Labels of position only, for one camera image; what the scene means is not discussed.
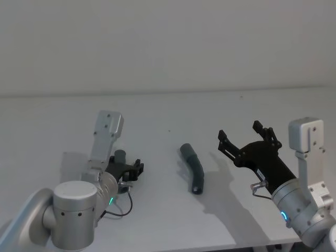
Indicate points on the white table cloth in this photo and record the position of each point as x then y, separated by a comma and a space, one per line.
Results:
168, 126

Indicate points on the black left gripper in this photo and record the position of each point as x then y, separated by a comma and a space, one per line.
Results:
119, 170

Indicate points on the short grey cylinder piece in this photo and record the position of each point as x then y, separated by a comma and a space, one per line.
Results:
120, 156

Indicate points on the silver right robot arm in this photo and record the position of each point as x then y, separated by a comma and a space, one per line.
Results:
302, 202

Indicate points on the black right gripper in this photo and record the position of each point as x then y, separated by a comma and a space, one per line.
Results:
265, 162

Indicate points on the dark grey curved tube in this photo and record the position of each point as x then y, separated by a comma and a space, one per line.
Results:
194, 168

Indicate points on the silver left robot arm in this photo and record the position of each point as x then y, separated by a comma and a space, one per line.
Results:
73, 207

